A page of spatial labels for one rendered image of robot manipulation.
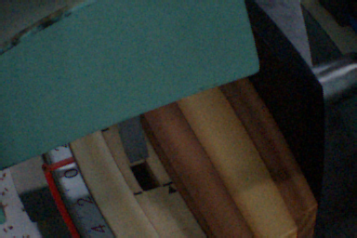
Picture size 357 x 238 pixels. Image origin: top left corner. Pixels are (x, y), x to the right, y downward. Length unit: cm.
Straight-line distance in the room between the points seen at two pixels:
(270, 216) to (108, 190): 8
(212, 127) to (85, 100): 9
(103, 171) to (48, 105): 8
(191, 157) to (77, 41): 10
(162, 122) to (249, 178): 5
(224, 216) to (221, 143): 5
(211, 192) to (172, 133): 4
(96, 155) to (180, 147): 4
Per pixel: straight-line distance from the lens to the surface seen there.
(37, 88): 35
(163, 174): 43
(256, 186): 41
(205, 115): 44
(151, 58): 36
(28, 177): 58
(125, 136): 42
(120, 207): 41
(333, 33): 48
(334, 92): 44
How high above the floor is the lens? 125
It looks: 43 degrees down
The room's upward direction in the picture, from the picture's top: 11 degrees counter-clockwise
